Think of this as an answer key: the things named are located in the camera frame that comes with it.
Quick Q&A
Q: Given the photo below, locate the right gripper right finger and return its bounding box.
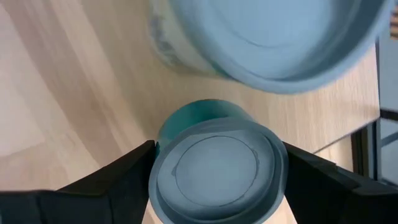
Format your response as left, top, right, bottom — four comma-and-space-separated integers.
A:
282, 141, 398, 224

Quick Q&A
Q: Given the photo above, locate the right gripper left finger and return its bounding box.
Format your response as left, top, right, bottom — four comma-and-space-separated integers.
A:
0, 139, 157, 224

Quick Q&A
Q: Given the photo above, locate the grey-blue cup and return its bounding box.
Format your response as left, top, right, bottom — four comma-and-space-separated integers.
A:
148, 98, 290, 224

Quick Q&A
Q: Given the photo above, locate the white can teal rim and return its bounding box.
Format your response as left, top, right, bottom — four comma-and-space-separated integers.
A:
147, 0, 394, 95

